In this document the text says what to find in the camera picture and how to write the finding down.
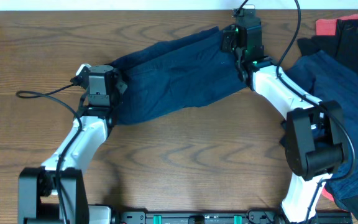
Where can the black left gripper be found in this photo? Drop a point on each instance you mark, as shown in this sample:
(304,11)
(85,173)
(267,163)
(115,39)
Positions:
(121,86)

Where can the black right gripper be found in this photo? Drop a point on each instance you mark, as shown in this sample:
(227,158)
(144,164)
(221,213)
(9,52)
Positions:
(228,36)

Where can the navy blue shorts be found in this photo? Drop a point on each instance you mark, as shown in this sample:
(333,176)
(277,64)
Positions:
(172,75)

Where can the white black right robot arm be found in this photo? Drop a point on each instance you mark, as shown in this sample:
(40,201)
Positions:
(316,143)

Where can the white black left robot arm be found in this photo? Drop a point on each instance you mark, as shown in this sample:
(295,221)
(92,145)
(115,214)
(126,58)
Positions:
(55,191)

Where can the red garment in pile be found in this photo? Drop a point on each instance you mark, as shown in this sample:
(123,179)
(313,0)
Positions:
(328,26)

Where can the black garment with logo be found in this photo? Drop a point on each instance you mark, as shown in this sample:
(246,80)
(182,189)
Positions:
(308,47)

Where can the dark blue garment in pile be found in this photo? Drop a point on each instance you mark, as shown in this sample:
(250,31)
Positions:
(327,79)

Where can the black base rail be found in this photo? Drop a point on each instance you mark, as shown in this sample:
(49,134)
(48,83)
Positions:
(197,217)

